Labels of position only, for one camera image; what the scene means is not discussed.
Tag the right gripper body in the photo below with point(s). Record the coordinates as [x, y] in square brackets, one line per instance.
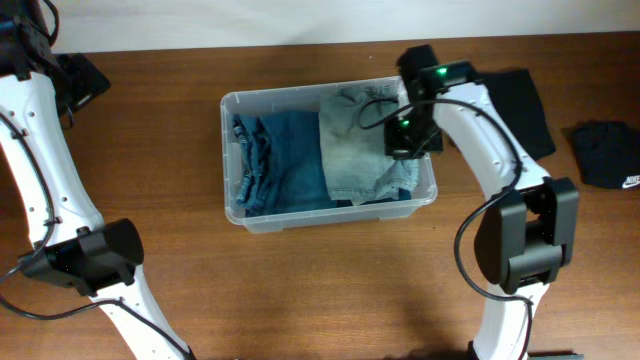
[414, 135]

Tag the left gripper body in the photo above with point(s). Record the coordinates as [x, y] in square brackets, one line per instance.
[86, 84]

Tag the dark teal shirt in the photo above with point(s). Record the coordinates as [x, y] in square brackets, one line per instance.
[400, 195]

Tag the light grey jeans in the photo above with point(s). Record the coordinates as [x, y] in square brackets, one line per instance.
[354, 162]

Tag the blue denim jeans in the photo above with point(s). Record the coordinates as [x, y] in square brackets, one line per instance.
[282, 165]

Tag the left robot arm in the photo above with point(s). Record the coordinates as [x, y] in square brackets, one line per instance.
[73, 247]

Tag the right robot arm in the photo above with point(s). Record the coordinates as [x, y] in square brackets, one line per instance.
[513, 246]

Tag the black shorts red waistband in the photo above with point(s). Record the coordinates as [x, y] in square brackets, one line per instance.
[517, 101]

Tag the clear plastic storage bin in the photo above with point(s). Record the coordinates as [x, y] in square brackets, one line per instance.
[307, 98]

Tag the black garment white logo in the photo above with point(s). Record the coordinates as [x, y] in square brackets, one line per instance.
[607, 154]

